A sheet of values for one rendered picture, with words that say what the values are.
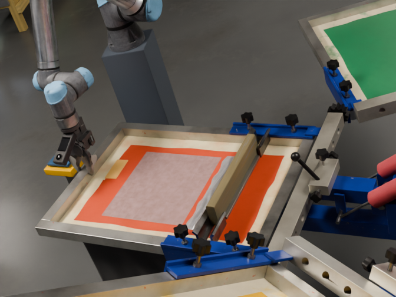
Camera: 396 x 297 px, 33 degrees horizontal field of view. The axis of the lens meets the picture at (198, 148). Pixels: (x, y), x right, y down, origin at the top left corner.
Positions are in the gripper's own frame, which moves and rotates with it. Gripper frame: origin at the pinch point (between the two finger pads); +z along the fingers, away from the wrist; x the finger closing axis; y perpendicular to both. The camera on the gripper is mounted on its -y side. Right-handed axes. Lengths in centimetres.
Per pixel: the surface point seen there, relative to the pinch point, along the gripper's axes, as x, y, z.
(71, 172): 12.4, 6.0, 6.3
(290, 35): 25, 276, 100
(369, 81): -86, 67, 3
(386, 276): -115, -44, -19
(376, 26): -80, 108, 3
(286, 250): -90, -38, -16
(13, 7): 300, 301, 82
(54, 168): 20.6, 6.6, 5.7
